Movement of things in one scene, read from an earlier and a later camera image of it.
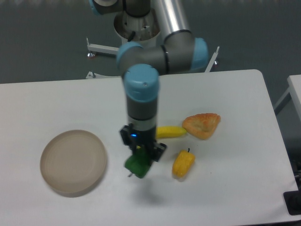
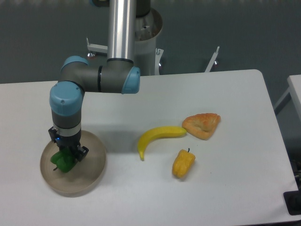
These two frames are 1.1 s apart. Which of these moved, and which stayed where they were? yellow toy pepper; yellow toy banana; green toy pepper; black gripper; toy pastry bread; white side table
Moved: black gripper; green toy pepper
Stayed: yellow toy banana; yellow toy pepper; white side table; toy pastry bread
